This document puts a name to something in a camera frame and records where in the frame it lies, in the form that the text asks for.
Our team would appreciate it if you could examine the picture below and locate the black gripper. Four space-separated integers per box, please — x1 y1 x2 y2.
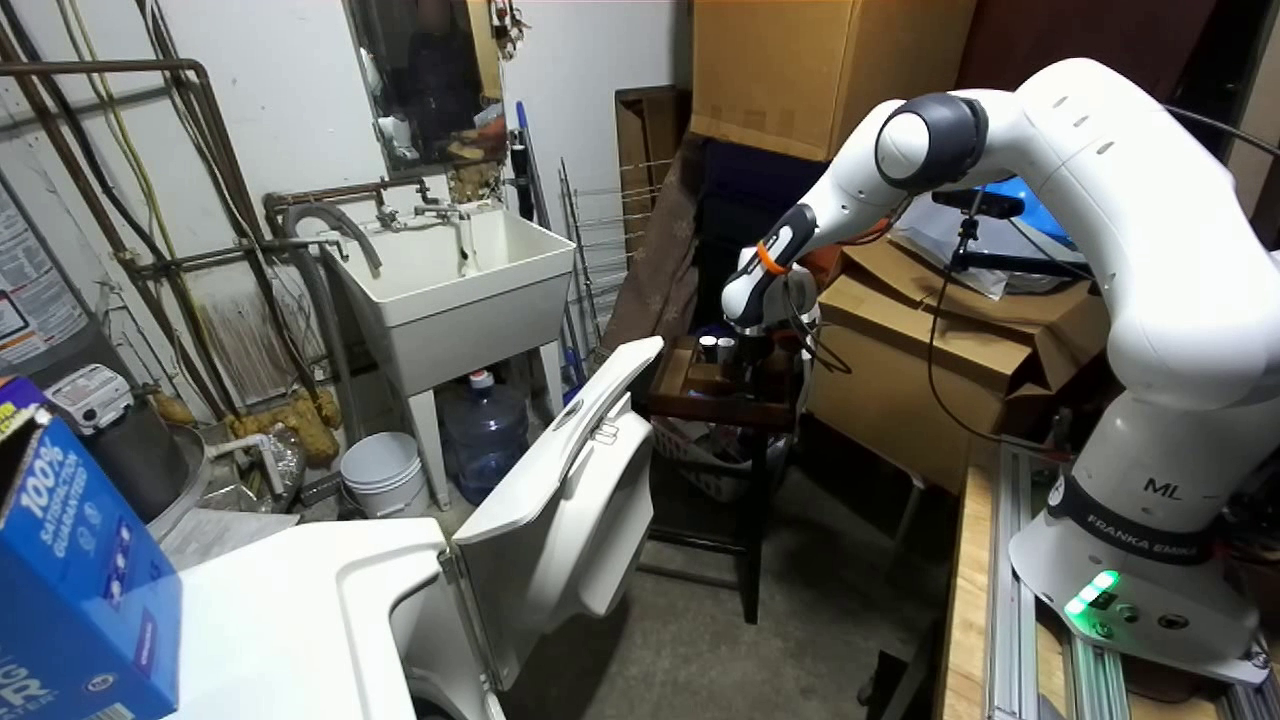
726 316 816 385

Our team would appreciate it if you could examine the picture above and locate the white washing machine door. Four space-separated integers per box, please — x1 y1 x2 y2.
451 331 670 697

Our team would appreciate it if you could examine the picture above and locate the white washing machine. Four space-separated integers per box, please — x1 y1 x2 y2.
157 516 538 720

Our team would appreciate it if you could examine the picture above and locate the black stool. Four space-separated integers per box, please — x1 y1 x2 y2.
631 338 814 625

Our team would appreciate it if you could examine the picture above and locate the flat cardboard sheet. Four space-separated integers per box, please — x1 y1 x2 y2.
613 84 697 258

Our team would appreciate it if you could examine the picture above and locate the large tan cardboard box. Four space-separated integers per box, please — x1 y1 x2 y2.
688 0 981 166

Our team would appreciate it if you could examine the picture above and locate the dark blue water jug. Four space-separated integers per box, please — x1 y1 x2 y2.
442 372 534 507

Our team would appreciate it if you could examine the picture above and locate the white utility sink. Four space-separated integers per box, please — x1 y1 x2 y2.
316 203 579 397

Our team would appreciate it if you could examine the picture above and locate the white bucket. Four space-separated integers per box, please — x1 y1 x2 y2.
334 428 437 522

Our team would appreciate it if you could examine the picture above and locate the dark metal faucet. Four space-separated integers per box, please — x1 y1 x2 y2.
265 175 476 275

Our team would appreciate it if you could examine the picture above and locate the blue cardboard box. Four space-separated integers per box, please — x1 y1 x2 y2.
0 377 184 720

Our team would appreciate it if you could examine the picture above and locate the grey water heater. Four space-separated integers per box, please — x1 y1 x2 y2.
0 174 211 524

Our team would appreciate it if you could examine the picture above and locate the black camera on stand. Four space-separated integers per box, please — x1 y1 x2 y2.
934 183 1033 275

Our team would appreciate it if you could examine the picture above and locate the aluminium rail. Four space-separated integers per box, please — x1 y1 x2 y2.
993 443 1075 720

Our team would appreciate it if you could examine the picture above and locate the grey metal wall pipe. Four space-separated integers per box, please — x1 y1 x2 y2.
0 53 276 422

